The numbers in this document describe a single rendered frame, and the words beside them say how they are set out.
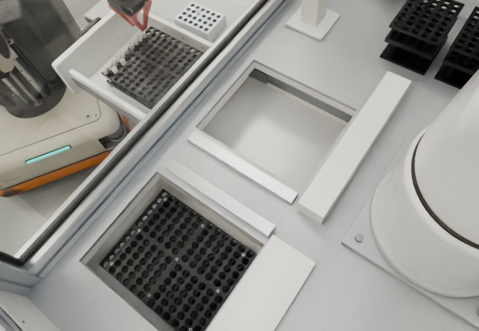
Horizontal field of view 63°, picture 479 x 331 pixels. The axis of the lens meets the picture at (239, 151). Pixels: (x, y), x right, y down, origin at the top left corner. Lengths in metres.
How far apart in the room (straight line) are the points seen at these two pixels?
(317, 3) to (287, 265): 0.51
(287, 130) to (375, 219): 0.32
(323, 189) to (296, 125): 0.27
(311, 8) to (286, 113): 0.23
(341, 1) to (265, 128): 0.34
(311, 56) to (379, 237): 0.40
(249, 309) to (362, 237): 0.21
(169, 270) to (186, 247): 0.05
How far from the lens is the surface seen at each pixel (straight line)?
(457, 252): 0.53
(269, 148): 0.86
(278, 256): 0.64
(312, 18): 0.89
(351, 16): 0.95
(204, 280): 0.71
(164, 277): 0.72
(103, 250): 0.85
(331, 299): 0.65
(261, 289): 0.63
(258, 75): 0.94
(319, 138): 0.88
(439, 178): 0.46
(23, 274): 0.72
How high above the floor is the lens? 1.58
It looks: 61 degrees down
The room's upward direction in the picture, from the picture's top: 12 degrees counter-clockwise
